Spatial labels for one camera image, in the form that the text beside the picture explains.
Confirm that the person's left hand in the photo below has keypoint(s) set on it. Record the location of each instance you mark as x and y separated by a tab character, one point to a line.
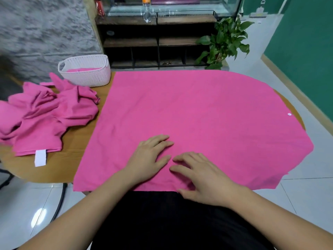
145	161

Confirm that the dark wooden shelf cabinet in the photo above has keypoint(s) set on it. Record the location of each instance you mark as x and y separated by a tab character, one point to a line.
130	44

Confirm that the person's right hand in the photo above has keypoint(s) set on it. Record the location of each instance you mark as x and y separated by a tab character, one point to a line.
208	177

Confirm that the white woven plastic basket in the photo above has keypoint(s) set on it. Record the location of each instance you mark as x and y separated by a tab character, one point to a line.
88	79

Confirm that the red label cola bottle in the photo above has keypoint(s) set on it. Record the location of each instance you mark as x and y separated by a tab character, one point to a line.
100	7

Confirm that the pile of pink cloths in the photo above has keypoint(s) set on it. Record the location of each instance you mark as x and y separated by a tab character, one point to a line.
41	117

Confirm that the green potted plant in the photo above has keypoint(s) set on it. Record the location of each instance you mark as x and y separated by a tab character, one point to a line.
226	41

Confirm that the person's left forearm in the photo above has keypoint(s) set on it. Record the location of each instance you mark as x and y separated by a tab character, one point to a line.
78	221

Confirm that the person's right forearm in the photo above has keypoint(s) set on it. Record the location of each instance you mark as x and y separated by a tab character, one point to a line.
286	221

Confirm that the pink towel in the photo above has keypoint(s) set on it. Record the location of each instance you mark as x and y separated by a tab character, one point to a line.
208	112
83	69

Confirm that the white mop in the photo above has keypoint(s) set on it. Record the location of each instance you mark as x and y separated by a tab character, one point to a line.
258	14

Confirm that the clear bottle with orange label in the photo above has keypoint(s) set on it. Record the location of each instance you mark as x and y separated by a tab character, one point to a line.
147	10

